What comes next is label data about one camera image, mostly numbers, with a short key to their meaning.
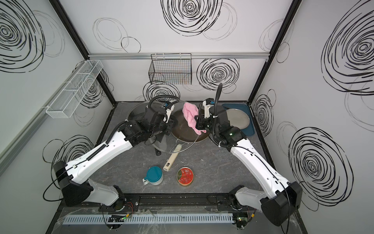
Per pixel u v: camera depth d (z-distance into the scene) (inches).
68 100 29.6
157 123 21.4
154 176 29.8
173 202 29.2
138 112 41.4
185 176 30.8
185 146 34.7
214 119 20.3
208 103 24.5
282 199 14.6
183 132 36.8
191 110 28.4
